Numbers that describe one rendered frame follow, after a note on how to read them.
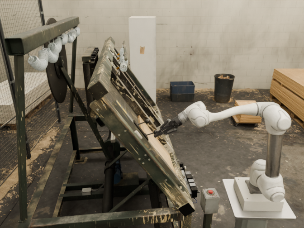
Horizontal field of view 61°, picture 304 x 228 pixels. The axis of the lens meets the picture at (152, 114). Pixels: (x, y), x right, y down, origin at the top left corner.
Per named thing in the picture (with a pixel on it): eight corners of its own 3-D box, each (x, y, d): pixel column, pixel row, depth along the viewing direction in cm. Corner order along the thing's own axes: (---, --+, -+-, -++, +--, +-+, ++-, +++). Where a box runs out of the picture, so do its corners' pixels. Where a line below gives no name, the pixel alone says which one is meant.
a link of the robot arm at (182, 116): (191, 122, 193) (184, 126, 194) (188, 117, 202) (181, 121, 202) (184, 113, 190) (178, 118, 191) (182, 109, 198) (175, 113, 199)
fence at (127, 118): (177, 184, 230) (180, 182, 230) (111, 104, 193) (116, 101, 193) (176, 181, 235) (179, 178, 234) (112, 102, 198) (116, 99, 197)
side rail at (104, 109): (177, 208, 208) (188, 201, 207) (89, 106, 166) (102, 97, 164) (175, 203, 214) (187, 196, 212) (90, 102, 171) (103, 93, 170)
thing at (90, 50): (100, 122, 334) (94, 56, 300) (88, 122, 332) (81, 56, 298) (103, 102, 398) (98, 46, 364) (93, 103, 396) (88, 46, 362)
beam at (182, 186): (184, 217, 213) (196, 211, 211) (177, 208, 208) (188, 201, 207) (153, 112, 414) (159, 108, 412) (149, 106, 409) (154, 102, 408)
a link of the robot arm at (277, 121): (274, 187, 218) (288, 206, 198) (255, 189, 218) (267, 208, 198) (282, 102, 188) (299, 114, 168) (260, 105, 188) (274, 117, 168)
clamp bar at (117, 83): (168, 155, 273) (187, 144, 270) (97, 64, 226) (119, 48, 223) (166, 150, 282) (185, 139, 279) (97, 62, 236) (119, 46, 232)
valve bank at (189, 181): (201, 209, 245) (202, 188, 236) (186, 210, 244) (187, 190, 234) (188, 176, 291) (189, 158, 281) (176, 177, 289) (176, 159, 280)
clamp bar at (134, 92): (162, 135, 313) (178, 125, 309) (100, 54, 266) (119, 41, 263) (160, 132, 322) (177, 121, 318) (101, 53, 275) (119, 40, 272)
